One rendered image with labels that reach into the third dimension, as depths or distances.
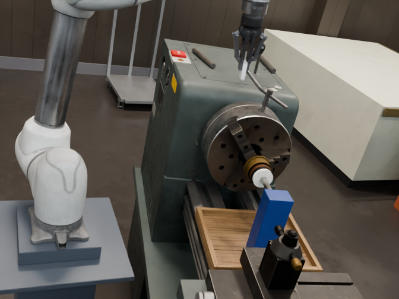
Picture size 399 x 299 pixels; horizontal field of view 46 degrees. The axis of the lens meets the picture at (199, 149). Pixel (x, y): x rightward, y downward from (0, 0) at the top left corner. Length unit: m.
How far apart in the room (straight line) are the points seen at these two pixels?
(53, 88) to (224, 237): 0.73
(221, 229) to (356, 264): 1.80
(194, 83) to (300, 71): 3.07
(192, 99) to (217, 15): 3.73
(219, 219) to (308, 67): 3.15
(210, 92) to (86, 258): 0.72
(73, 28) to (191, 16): 3.85
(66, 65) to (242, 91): 0.65
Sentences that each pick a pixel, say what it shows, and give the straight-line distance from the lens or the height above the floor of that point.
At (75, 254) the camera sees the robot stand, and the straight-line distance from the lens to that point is 1.59.
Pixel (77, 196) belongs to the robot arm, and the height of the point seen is 0.96.
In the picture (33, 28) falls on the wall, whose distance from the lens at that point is 5.03.
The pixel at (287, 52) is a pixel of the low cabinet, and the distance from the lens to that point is 4.97.
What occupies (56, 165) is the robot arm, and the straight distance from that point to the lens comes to 1.47.
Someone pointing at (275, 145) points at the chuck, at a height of 1.13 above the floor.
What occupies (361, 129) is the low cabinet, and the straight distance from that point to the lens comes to 4.03.
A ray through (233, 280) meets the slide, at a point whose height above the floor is 0.97.
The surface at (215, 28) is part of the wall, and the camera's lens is 5.44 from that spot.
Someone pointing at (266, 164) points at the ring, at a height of 1.11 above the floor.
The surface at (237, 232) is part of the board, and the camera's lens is 1.63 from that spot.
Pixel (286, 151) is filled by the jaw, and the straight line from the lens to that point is 1.72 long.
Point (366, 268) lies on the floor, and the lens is 3.32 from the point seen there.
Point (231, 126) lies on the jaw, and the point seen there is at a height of 1.18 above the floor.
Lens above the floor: 1.83
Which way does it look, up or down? 27 degrees down
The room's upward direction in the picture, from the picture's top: 13 degrees clockwise
